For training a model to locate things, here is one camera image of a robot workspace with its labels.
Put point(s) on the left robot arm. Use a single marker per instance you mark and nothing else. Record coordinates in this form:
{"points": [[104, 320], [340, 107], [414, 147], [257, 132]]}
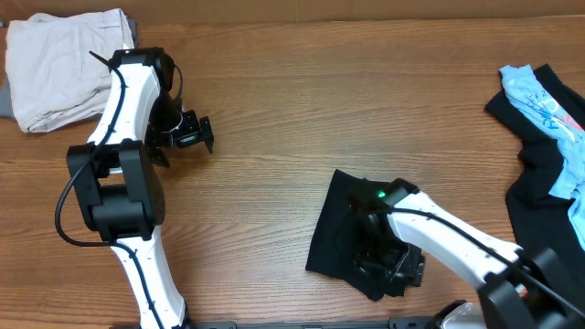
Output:
{"points": [[114, 198]]}

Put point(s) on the folded beige trousers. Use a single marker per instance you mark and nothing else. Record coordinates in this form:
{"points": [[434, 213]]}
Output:
{"points": [[54, 79]]}

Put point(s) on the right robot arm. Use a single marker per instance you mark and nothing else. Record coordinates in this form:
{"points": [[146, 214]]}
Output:
{"points": [[516, 287]]}

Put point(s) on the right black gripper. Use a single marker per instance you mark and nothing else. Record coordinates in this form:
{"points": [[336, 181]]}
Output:
{"points": [[384, 263]]}

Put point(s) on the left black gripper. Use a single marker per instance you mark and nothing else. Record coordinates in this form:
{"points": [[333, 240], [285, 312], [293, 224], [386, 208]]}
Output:
{"points": [[195, 132]]}

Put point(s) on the grey folded cloth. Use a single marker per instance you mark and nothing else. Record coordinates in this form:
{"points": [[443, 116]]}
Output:
{"points": [[6, 103]]}

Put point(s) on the black t-shirt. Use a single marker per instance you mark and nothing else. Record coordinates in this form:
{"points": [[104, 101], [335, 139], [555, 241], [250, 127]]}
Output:
{"points": [[347, 224]]}

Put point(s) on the black garment at right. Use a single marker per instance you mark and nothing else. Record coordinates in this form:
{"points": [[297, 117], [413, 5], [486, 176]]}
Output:
{"points": [[539, 219]]}

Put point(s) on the light blue printed shirt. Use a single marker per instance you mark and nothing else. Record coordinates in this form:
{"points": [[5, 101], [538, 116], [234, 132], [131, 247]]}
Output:
{"points": [[537, 104]]}

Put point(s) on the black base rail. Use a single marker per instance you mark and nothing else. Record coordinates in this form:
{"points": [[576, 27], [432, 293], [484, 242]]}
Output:
{"points": [[391, 323]]}

